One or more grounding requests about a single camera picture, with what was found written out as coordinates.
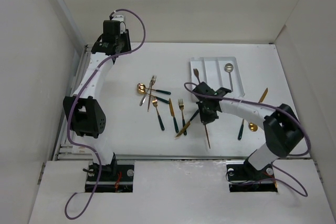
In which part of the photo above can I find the rose gold fork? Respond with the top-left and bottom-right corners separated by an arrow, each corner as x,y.
193,68 -> 201,84
204,125 -> 211,149

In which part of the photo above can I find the gold knife green handle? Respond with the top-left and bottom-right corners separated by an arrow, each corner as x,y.
169,98 -> 179,133
175,110 -> 199,138
258,88 -> 268,103

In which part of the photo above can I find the silver spoon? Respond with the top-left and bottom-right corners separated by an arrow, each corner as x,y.
224,63 -> 234,91

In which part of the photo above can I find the gold spoon green handle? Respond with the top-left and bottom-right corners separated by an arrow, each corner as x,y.
150,95 -> 170,104
248,123 -> 258,132
136,83 -> 171,95

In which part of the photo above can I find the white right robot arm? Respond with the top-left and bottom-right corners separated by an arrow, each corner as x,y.
191,82 -> 304,179

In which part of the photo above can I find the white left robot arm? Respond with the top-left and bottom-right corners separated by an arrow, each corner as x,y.
63,15 -> 131,180

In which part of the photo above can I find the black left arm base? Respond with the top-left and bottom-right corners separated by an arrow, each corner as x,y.
83,163 -> 134,193

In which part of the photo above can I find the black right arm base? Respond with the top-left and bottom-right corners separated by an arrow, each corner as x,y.
225,164 -> 278,193

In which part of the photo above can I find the white plastic cutlery tray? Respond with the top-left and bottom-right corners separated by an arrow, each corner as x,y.
190,57 -> 245,98

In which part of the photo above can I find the silver fork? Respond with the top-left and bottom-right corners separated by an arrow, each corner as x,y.
139,75 -> 156,106

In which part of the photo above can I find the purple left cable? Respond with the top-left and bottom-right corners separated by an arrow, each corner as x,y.
64,8 -> 147,219

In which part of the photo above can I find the purple cable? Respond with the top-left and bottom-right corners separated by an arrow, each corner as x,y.
64,8 -> 147,219
183,82 -> 313,198

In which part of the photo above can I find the gold fork green handle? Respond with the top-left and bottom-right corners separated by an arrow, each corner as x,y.
178,99 -> 185,126
237,119 -> 245,141
152,96 -> 165,131

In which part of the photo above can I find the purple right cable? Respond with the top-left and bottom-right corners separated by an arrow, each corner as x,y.
183,82 -> 313,198

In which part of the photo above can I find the aluminium rail frame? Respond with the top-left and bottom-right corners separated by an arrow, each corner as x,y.
51,45 -> 91,161

